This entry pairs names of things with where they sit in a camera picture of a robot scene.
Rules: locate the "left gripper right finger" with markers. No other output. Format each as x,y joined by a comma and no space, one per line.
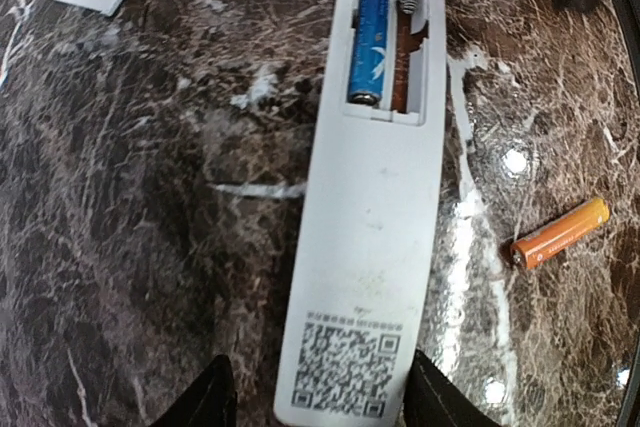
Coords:
430,399

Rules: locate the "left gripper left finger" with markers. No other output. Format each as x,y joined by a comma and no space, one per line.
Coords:
209,401

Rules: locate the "white remote control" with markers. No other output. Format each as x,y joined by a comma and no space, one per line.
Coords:
367,229

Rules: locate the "orange battery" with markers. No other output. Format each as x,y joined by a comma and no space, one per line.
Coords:
530,251

